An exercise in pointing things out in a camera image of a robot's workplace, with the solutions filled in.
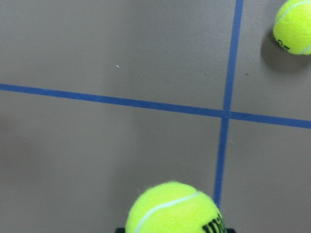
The yellow tennis ball Wilson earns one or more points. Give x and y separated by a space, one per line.
174 207

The yellow tennis ball Roland Garros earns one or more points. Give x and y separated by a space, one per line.
292 27

